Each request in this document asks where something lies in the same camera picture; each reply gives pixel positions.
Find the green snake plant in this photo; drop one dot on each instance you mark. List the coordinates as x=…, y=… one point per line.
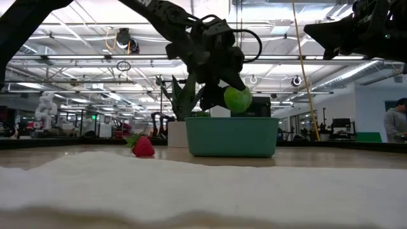
x=182, y=101

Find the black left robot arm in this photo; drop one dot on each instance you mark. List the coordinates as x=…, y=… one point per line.
x=19, y=25

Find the person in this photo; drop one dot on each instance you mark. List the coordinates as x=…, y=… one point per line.
x=395, y=122

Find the green board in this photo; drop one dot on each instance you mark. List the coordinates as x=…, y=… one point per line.
x=369, y=137

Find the teal plastic container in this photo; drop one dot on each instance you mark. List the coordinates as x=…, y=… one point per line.
x=232, y=136

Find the black background machine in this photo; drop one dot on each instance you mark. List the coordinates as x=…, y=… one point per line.
x=341, y=124

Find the white humanoid robot figure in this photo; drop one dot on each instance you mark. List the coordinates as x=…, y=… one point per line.
x=46, y=109

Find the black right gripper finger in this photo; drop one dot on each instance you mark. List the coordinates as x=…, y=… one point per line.
x=334, y=31
x=337, y=45

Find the white folded cloth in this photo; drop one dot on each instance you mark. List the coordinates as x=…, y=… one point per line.
x=203, y=191

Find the green toy lime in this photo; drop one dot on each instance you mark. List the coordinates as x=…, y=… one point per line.
x=238, y=100

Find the black background robot arm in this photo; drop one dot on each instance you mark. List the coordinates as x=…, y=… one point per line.
x=159, y=122

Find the white plant pot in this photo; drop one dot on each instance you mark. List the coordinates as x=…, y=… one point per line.
x=177, y=135

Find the red toy strawberry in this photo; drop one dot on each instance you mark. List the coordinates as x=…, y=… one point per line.
x=143, y=148

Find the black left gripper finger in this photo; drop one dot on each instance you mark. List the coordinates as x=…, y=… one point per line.
x=233, y=79
x=213, y=97

